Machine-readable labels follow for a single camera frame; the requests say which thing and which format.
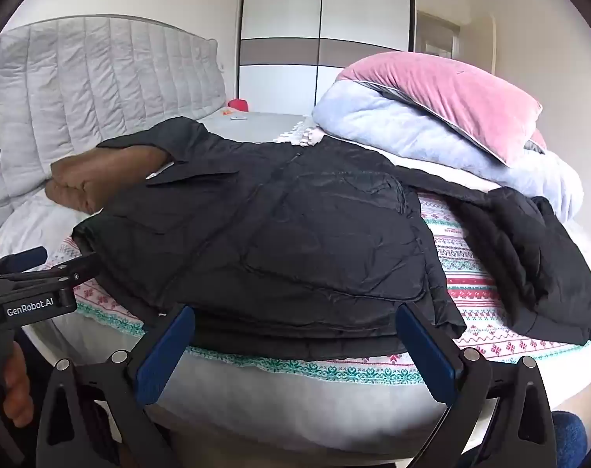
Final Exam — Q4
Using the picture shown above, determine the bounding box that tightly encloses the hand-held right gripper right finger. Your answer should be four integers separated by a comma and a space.
395, 302, 558, 468

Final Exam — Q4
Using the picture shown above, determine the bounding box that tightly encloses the doorway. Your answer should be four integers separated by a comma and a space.
416, 10, 459, 59

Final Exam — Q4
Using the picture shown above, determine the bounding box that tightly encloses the brown garment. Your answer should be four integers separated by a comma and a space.
46, 149, 172, 215

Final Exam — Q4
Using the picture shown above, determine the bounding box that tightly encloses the patterned red green blanket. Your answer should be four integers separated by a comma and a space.
42, 119, 591, 383

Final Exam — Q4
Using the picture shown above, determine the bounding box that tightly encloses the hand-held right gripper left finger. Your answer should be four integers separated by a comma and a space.
34, 302, 199, 468

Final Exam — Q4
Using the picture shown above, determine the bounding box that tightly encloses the black collared quilted jacket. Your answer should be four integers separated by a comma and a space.
71, 117, 464, 364

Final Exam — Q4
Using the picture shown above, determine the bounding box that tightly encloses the person's left hand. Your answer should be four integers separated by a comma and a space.
2, 340, 34, 430

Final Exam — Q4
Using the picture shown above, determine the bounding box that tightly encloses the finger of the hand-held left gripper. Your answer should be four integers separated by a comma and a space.
0, 248, 48, 274
12, 251, 103, 290

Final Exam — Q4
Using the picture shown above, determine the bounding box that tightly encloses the pink velvet pillow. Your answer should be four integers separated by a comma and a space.
335, 51, 544, 167

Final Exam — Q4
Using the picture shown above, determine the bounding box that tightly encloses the white bedding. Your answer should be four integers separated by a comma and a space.
0, 188, 106, 266

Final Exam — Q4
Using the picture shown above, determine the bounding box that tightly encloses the grey quilted headboard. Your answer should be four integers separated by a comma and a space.
0, 14, 228, 237

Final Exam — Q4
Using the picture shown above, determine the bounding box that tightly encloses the white sliding door wardrobe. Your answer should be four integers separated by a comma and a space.
237, 0, 417, 114

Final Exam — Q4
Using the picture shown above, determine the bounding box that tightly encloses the black puffy jacket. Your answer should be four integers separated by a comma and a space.
398, 166, 591, 344

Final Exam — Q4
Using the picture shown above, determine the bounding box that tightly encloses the bed with grey sheet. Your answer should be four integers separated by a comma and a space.
0, 107, 591, 466

